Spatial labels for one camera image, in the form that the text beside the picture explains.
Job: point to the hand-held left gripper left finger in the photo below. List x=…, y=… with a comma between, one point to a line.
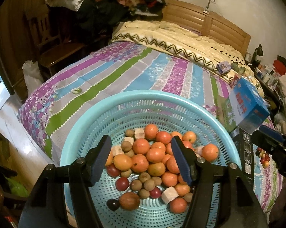
x=101, y=161

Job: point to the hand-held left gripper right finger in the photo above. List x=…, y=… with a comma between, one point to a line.
x=182, y=161

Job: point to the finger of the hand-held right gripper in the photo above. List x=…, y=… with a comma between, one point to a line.
x=267, y=134

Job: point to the small red tomato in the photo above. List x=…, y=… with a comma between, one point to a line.
x=113, y=170
x=155, y=192
x=178, y=205
x=122, y=184

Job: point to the white sugarcane chunk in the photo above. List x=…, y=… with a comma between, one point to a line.
x=117, y=150
x=170, y=194
x=139, y=133
x=199, y=150
x=128, y=140

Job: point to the yellow-orange citrus fruit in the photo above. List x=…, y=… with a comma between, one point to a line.
x=122, y=162

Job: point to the cluster of red tomatoes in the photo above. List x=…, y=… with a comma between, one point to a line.
x=263, y=158

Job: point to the pile of oranges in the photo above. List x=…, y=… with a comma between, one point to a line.
x=141, y=146

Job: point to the dark purple plum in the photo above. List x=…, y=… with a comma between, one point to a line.
x=112, y=204

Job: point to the brown oval fruit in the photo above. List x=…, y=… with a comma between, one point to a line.
x=129, y=201

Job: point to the light blue plastic basket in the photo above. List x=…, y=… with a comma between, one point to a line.
x=138, y=109

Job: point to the black printed box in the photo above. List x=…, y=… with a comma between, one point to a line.
x=246, y=152

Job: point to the blue cardboard box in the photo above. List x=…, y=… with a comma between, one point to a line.
x=247, y=99

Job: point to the cluttered dark bedside table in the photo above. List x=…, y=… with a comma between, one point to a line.
x=264, y=76

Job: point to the black desk lamp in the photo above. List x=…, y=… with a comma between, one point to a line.
x=257, y=52

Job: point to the green plastic bag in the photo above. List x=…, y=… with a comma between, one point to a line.
x=17, y=187

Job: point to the purple striped floral bed sheet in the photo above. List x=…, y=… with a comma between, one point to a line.
x=133, y=71

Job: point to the white plastic bag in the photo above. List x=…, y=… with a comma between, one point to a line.
x=32, y=73

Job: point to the wooden headboard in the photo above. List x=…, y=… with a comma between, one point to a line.
x=223, y=26

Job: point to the wooden chair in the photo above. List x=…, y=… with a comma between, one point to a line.
x=57, y=52

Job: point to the yellow zigzag-trimmed quilt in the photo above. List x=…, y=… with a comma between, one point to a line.
x=181, y=35

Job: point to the heap of dark clothes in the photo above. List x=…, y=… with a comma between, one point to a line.
x=105, y=7

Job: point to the wooden wardrobe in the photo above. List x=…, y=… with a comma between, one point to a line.
x=12, y=23

